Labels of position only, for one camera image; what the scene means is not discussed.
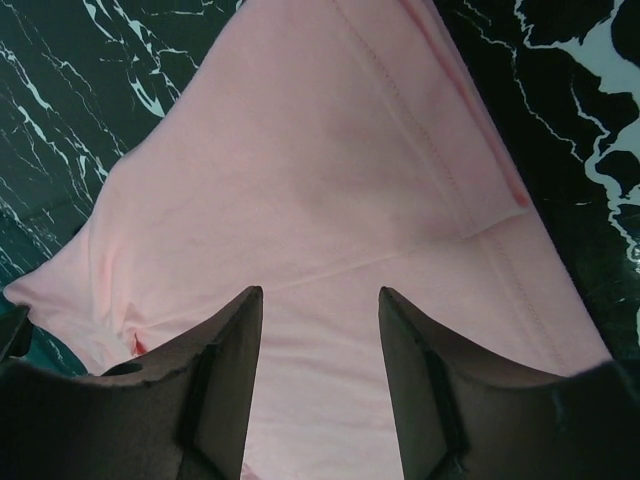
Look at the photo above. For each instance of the pink t shirt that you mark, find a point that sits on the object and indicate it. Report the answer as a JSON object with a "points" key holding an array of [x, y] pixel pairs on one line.
{"points": [[323, 150]]}

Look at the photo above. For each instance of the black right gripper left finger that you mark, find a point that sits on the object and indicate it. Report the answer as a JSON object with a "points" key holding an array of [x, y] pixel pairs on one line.
{"points": [[180, 411]]}

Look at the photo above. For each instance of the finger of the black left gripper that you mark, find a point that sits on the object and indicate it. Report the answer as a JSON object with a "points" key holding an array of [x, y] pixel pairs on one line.
{"points": [[15, 332]]}

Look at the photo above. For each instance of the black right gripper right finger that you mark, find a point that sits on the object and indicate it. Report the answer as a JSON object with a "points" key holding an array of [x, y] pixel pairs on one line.
{"points": [[464, 412]]}

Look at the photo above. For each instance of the teal plastic bin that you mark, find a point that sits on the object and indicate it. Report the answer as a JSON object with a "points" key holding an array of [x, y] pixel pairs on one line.
{"points": [[23, 250]]}

